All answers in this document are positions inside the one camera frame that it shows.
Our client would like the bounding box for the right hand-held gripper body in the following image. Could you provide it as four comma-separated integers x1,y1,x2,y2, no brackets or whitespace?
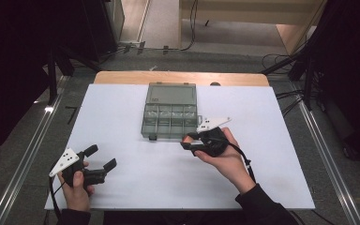
196,116,233,158

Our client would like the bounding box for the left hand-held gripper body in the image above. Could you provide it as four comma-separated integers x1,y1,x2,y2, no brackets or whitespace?
49,147,107,188

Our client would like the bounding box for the grey clear compartment organizer box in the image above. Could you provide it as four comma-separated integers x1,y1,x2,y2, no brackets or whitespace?
141,82,203,142

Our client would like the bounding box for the person's right hand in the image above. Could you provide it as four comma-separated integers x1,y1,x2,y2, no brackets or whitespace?
193,127,258,195

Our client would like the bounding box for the person's left hand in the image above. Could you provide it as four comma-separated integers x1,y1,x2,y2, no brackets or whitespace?
57,160,96,213

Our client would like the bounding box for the white board table cover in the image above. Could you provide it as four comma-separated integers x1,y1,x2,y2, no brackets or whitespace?
44,83,316,211

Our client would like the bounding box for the wooden table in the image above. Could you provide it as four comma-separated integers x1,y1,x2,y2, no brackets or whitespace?
93,70,270,87

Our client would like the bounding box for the black metal stand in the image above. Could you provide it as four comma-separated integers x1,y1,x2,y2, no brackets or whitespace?
47,46,59,106

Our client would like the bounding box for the black curtain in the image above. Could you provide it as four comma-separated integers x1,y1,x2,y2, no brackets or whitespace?
312,0,360,168
0,0,53,160

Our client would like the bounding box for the dark cabinet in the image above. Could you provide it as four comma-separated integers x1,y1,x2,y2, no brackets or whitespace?
82,0,126,63

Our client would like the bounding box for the light wooden furniture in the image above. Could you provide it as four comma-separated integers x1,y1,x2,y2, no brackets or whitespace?
179,0,326,54

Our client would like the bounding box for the right hand-held gripper cable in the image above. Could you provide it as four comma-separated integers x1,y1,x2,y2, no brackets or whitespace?
229,142,258,185

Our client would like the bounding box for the hand-held gripper cable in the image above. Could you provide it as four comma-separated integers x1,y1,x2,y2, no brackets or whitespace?
229,142,258,185
48,175,63,220

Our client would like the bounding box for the metal floor rail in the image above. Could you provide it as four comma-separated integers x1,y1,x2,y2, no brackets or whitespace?
292,82,360,225
0,74,71,225

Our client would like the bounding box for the left hand-held gripper cable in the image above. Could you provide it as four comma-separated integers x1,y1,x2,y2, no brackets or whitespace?
48,175,63,220

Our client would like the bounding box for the black floor cable bundle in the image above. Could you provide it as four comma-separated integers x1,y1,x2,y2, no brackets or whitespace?
275,88,305,117

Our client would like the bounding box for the black floor cable loop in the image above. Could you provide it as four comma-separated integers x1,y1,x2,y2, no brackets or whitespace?
261,53,304,76

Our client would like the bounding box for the black hanging cable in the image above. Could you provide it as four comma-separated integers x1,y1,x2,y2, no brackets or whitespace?
181,0,200,53

